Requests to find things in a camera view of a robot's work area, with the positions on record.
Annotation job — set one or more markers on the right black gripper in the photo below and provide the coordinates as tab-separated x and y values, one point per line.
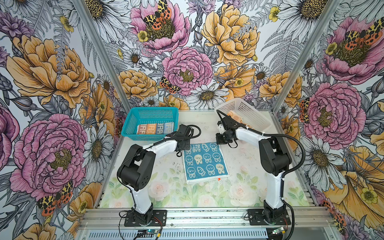
219	140

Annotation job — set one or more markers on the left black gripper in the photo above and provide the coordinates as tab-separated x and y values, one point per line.
187	146

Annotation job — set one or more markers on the orange patterned towel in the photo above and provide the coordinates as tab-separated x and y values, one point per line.
237	118

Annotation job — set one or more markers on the striped lettered towel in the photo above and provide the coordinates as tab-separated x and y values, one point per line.
155	129

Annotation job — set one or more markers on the blue patterned towel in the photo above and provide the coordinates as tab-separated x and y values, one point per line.
204	162

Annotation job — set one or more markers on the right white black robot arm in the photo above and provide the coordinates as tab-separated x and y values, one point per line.
274	158

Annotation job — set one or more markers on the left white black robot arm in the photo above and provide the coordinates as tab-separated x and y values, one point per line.
137	167

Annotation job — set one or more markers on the white plastic basket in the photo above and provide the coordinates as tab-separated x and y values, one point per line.
250	115

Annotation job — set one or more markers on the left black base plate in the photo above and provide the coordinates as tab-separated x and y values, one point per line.
154	218

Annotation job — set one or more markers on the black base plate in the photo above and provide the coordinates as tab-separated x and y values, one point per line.
263	217
154	218

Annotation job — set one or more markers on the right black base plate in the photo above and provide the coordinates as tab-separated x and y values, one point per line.
263	217

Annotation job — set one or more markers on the white vented cable duct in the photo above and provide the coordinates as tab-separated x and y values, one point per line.
183	234

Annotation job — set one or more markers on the aluminium front rail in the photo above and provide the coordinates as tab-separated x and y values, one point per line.
207	218

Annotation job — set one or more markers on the right aluminium frame post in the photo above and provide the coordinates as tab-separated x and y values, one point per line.
322	24

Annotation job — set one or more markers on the aluminium frame post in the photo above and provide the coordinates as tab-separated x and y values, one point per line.
92	31
322	24

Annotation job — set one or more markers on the left aluminium frame post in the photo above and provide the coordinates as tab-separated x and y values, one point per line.
92	31

